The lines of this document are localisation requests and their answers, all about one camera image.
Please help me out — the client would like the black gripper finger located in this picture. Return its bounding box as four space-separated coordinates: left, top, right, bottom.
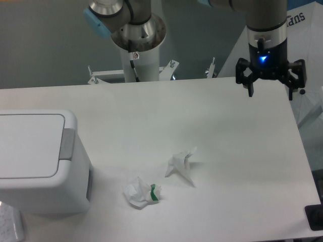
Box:
278 59 307 101
235 58 260 97

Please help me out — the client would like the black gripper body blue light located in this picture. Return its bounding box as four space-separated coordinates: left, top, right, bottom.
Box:
247 26 288 80

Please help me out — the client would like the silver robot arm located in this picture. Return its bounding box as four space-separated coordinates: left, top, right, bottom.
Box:
83 1 307 96

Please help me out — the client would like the grey trash can push button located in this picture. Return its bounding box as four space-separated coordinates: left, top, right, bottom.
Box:
59 129 75 161

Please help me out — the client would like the white trash can body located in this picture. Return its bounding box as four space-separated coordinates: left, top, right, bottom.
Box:
1 109 93 214

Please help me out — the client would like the white trash can lid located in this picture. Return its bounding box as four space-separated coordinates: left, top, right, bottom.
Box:
1 114 65 179

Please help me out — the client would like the crumpled white paper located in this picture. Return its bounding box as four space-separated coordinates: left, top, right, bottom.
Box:
165 147 197 187

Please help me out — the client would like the black device at table edge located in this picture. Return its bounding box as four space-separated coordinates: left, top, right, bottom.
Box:
305 204 322 231

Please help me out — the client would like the crumpled paper with green stripe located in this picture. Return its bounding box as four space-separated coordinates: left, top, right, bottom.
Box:
124 177 162 209

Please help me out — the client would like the white patterned object bottom left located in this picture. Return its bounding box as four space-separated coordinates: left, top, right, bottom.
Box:
1 202 25 241

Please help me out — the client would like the white metal mounting frame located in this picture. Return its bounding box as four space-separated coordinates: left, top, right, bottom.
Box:
87 56 217 85

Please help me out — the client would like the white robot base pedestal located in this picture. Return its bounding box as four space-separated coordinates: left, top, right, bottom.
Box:
118 44 161 83

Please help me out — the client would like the black cable with tag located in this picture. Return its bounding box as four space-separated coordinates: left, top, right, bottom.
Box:
127 39 141 83

